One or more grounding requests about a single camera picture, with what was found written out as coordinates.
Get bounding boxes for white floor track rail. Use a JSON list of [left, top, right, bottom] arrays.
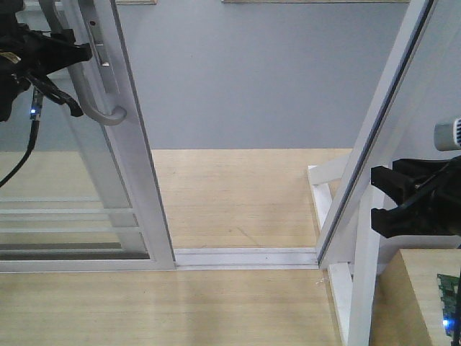
[[174, 247, 318, 270]]

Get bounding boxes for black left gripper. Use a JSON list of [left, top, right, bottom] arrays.
[[1, 1, 92, 122]]

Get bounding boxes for white door frame post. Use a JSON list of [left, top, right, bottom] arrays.
[[309, 1, 460, 345]]

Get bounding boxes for grey cylindrical arm link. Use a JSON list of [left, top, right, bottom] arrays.
[[434, 117, 460, 151]]

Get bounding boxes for white sliding glass door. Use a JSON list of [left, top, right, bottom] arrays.
[[0, 0, 176, 272]]

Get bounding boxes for light wooden box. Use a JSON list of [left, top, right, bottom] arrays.
[[370, 249, 460, 345]]

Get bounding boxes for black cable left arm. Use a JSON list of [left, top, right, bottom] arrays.
[[0, 86, 45, 188]]

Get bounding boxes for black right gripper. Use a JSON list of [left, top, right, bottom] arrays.
[[371, 156, 460, 238]]

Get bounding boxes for green circuit board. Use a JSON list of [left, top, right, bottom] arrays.
[[437, 273, 460, 338]]

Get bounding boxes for grey metal door handle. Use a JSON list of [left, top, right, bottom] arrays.
[[39, 0, 127, 125]]

